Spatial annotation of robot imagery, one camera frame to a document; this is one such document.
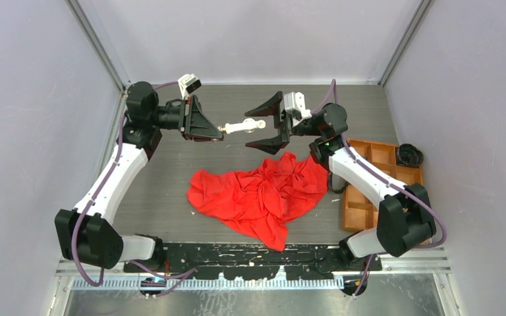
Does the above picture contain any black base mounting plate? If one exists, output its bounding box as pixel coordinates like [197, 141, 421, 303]
[124, 243, 382, 280]

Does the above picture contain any white faucet with chrome head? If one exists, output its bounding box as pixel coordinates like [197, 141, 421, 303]
[226, 118, 266, 134]

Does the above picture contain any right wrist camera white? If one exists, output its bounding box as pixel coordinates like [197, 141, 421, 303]
[283, 92, 312, 127]

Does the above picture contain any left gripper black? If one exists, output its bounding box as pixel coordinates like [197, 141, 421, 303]
[150, 95, 224, 142]

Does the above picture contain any red cloth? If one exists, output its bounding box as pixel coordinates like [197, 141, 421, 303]
[186, 151, 328, 251]

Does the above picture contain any black coiled strap outside tray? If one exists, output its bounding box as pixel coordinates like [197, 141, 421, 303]
[395, 143, 424, 169]

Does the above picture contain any slotted cable duct grey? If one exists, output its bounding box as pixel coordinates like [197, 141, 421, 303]
[72, 275, 344, 290]

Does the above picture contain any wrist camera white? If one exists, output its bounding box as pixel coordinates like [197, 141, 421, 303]
[283, 92, 312, 127]
[177, 74, 202, 99]

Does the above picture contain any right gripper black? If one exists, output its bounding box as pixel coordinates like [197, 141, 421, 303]
[244, 91, 323, 155]

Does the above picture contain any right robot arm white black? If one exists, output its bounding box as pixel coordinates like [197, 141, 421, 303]
[244, 92, 437, 271]

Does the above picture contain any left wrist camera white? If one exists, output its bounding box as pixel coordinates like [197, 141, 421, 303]
[177, 74, 202, 99]

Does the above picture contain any orange compartment tray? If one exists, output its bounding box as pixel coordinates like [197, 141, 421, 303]
[341, 138, 425, 234]

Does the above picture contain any silver metal pipe fitting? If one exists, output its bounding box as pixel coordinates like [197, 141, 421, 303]
[218, 124, 231, 134]

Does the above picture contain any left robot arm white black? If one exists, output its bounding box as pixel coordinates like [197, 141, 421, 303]
[55, 77, 223, 272]

